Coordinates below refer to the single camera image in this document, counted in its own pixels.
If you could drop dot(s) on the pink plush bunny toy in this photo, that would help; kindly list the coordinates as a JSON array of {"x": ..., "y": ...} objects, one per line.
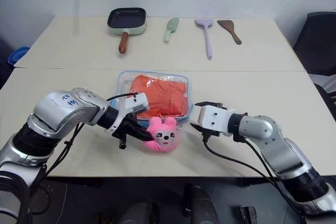
[{"x": 162, "y": 136}]

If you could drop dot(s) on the purple silicone spatula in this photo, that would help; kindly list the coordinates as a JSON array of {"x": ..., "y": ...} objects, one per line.
[{"x": 205, "y": 32}]

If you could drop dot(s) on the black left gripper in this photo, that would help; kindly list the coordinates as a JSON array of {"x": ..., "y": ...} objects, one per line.
[{"x": 121, "y": 127}]

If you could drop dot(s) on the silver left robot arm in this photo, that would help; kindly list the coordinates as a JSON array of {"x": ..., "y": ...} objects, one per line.
[{"x": 57, "y": 113}]

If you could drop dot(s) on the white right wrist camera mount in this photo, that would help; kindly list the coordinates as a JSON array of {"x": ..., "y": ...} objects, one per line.
[{"x": 214, "y": 119}]

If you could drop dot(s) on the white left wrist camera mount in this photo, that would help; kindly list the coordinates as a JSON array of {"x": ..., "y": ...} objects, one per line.
[{"x": 136, "y": 103}]

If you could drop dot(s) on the dark rounded shape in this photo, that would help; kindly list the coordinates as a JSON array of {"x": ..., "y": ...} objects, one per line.
[
  {"x": 139, "y": 213},
  {"x": 200, "y": 205}
]

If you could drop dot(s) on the blue bowl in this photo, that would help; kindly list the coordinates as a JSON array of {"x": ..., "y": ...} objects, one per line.
[{"x": 17, "y": 56}]

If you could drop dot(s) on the orange cloth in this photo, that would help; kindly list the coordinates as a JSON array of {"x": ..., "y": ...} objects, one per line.
[{"x": 164, "y": 95}]

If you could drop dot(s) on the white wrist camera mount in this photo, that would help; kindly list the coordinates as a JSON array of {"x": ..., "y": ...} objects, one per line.
[
  {"x": 214, "y": 119},
  {"x": 136, "y": 103}
]

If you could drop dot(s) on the black chair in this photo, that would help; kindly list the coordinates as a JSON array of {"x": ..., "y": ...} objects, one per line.
[{"x": 319, "y": 40}]

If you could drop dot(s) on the green square frying pan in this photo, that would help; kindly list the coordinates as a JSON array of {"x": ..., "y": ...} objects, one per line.
[{"x": 128, "y": 23}]

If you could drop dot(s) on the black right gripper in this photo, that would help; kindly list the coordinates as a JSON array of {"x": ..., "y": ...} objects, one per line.
[{"x": 213, "y": 132}]

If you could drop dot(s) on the small black box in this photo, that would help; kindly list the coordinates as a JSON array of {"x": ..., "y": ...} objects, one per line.
[{"x": 248, "y": 214}]

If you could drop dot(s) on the green rice scoop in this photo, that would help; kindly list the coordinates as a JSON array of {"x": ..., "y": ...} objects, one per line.
[{"x": 171, "y": 28}]

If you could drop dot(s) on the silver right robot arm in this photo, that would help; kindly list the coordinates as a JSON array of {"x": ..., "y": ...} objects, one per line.
[{"x": 278, "y": 140}]

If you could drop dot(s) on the clear plastic zipper pouch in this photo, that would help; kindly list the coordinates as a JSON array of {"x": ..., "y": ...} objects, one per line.
[{"x": 123, "y": 87}]

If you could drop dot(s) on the brown wooden spatula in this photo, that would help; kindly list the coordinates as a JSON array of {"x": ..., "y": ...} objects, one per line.
[{"x": 228, "y": 28}]

